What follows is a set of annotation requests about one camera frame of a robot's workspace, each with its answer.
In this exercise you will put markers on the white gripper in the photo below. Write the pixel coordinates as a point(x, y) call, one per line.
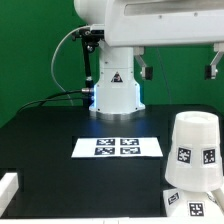
point(162, 22)

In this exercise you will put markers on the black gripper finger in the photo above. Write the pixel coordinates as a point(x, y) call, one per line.
point(211, 69)

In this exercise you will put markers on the white lamp base with tags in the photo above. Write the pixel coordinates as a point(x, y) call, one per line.
point(181, 203)

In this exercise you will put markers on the white cylindrical lamp shade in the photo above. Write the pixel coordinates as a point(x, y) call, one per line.
point(194, 162)

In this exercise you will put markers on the white sheet with tags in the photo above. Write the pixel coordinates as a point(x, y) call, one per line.
point(117, 147)

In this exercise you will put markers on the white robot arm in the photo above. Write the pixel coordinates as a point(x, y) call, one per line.
point(116, 94)

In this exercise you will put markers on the white left corner bracket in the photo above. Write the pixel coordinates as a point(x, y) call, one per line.
point(8, 187)

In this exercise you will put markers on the black camera on stand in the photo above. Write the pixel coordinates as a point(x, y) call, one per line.
point(90, 39)

